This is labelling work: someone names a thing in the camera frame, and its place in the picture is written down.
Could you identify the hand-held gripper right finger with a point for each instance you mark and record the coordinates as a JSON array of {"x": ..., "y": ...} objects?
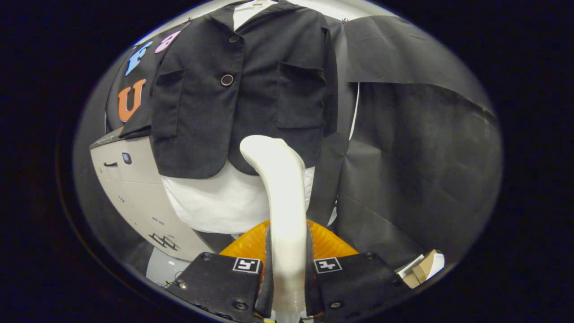
[{"x": 354, "y": 282}]

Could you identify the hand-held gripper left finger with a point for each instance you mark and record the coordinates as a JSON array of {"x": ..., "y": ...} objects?
[{"x": 219, "y": 287}]

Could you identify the white shirt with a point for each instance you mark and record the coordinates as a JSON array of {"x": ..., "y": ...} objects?
[{"x": 215, "y": 202}]

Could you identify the white garment steamer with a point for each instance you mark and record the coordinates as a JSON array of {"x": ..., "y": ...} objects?
[{"x": 287, "y": 215}]

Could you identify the black blazer jacket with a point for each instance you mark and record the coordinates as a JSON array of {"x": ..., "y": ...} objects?
[{"x": 202, "y": 125}]

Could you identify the small cardboard box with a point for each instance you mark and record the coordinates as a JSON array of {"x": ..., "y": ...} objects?
[{"x": 423, "y": 269}]

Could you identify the black backdrop cloth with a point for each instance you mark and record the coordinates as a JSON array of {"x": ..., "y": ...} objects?
[{"x": 426, "y": 157}]

